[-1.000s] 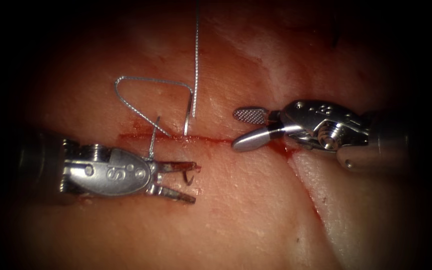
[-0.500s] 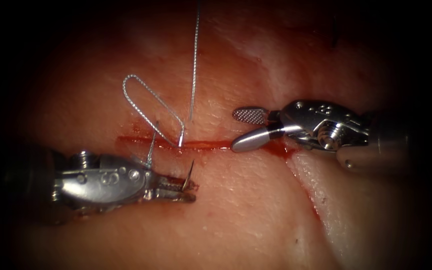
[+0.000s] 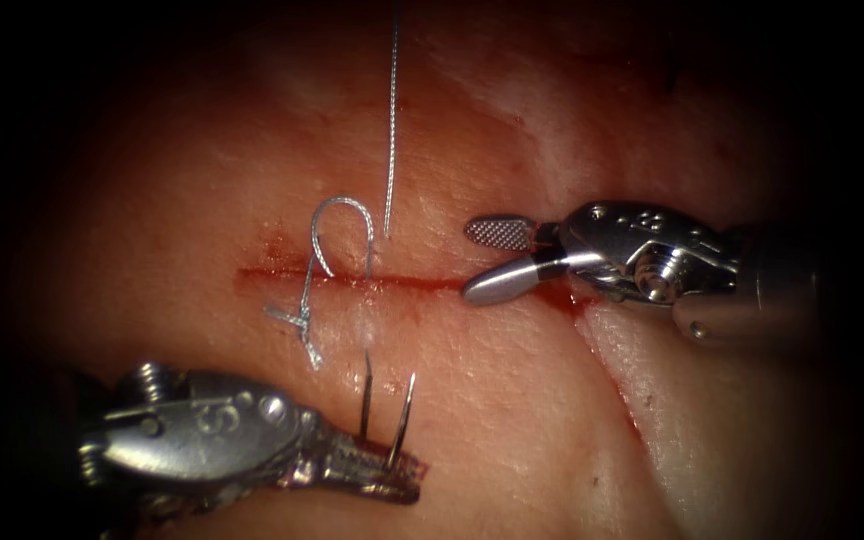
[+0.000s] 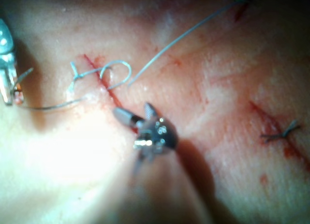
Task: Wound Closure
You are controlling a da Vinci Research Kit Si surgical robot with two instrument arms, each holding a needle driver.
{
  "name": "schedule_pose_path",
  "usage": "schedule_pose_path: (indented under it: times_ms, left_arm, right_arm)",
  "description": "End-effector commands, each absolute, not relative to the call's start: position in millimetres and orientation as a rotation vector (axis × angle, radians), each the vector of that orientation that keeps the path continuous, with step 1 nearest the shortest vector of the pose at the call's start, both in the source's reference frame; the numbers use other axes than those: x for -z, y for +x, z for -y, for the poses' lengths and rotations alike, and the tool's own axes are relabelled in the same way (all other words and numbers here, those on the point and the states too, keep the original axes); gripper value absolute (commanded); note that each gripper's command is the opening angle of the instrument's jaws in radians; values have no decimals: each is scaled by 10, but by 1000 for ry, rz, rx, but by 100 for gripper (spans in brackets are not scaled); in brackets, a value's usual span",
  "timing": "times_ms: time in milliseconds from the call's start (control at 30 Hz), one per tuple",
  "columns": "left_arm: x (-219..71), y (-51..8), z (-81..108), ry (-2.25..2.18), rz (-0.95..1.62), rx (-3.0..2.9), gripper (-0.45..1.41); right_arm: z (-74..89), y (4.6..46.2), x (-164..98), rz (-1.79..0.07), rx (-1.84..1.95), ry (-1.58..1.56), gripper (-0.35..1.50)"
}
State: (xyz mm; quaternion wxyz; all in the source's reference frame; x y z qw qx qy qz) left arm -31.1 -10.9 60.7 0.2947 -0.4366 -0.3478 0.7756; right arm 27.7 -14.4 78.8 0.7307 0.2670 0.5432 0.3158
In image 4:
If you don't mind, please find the right arm needle driver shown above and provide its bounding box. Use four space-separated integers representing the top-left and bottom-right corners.
133 116 179 157

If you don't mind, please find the curved steel needle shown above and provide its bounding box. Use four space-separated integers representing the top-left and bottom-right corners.
12 67 34 94

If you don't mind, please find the tissue pad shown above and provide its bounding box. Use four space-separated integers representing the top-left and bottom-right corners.
0 0 310 224

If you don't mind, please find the blue thread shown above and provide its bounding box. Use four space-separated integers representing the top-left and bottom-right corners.
19 0 245 111

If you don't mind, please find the left arm needle driver jaw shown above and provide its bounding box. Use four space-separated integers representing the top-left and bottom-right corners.
0 63 13 106
9 61 18 89

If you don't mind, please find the left arm needle driver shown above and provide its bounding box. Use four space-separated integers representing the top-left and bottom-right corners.
0 17 17 66

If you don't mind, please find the right arm needle driver jaw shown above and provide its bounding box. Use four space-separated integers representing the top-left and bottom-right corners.
113 106 144 128
144 102 158 121

